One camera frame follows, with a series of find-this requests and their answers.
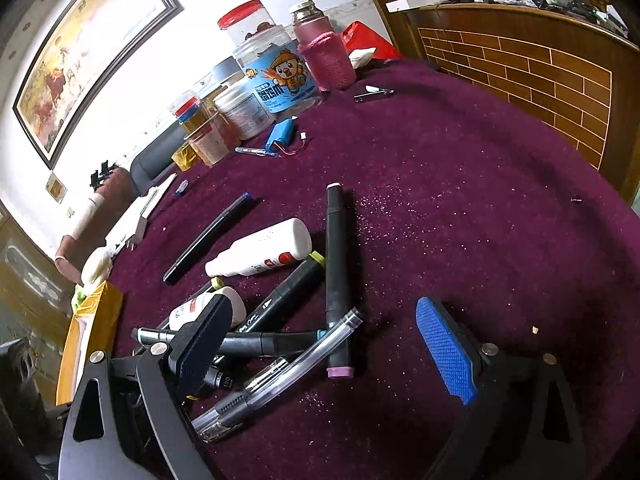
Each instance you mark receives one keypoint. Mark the clear jar red lid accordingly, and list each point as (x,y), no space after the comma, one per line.
(245,21)

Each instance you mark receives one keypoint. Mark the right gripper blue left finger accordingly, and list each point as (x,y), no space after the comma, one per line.
(196,344)

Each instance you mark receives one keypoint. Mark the brown armchair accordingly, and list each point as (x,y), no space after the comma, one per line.
(95,218)

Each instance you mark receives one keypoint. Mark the white pill bottle red label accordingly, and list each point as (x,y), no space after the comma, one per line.
(190,310)

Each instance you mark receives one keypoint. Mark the yellow-edged white tray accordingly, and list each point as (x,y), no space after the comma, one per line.
(92,328)

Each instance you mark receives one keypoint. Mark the wooden brick-pattern cabinet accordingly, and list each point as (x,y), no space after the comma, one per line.
(573,76)

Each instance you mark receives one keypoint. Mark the pink insulated flask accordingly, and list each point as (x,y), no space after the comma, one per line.
(321,47)

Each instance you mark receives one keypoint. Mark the black marker blue cap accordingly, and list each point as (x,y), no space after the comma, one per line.
(242,344)

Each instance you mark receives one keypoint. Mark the white paper stack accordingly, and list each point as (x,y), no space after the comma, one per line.
(129,230)

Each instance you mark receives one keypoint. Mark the black marker yellow-green cap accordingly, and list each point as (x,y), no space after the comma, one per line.
(289,296)

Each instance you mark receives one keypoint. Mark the white squeeze bottle red label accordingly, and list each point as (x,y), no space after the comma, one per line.
(279,245)

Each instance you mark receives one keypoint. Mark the slim black pen blue tip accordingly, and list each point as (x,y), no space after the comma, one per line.
(207,238)

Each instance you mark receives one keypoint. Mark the red bag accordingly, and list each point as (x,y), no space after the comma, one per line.
(359,37)

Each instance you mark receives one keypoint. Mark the orange lidded cup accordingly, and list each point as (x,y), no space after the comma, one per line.
(212,143)

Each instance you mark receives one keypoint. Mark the framed landscape painting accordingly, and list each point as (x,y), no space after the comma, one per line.
(83,49)

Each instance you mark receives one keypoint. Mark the blue ballpoint pen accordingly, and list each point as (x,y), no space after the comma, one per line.
(260,152)

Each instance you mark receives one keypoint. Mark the dark sofa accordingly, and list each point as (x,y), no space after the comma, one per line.
(154,161)

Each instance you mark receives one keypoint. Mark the white plastic bag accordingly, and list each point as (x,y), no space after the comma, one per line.
(97,269)

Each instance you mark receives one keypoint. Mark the small jar red blue lid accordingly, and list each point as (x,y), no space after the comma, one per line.
(191,115)

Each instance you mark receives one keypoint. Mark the clear jar cartoon blue label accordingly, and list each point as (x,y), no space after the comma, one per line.
(277,73)

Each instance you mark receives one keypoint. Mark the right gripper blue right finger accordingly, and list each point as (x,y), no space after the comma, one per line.
(452,351)

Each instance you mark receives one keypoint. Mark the nail clipper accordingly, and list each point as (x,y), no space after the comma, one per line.
(372,93)

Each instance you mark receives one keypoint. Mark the yellow tape roll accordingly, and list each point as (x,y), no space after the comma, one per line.
(185,157)

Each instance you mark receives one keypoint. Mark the black marker pink cap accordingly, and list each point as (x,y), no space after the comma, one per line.
(337,297)

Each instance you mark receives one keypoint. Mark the white plastic jar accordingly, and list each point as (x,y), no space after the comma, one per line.
(244,110)

